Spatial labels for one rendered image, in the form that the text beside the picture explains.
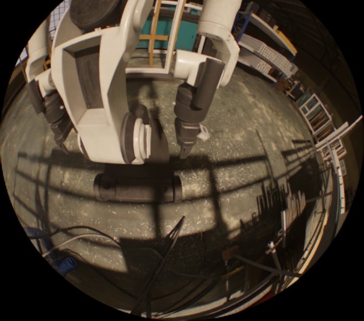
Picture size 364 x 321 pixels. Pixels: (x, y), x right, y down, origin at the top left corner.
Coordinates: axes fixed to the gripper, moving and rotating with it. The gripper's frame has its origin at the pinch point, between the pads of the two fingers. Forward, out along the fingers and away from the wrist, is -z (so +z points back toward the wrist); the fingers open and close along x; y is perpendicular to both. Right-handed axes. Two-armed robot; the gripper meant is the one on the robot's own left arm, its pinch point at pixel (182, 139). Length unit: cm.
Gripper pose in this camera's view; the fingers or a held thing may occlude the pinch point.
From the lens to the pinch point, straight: 37.3
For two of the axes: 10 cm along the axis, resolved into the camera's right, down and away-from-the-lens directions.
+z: 1.9, -6.6, -7.3
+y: 9.7, 0.2, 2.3
